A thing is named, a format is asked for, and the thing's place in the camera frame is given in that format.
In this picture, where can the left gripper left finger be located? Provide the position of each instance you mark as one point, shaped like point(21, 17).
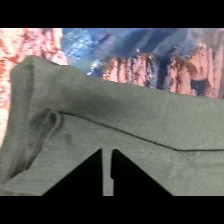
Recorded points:
point(83, 180)

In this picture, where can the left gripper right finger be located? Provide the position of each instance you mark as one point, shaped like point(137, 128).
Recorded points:
point(133, 180)

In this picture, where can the grey garment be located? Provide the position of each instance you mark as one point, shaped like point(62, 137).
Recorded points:
point(140, 120)

